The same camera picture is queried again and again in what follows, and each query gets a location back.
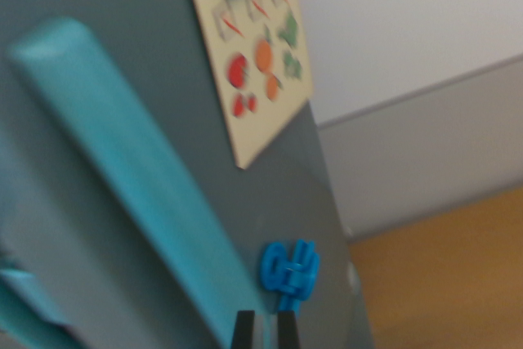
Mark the blue round hook magnet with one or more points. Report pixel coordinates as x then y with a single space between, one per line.
274 267

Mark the cream fruit shopping list card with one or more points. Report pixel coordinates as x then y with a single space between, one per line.
253 120

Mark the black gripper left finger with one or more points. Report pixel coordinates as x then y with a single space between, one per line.
244 332

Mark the grey fridge door with display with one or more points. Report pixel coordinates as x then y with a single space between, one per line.
24 222

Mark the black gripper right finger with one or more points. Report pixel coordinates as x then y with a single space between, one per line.
288 332

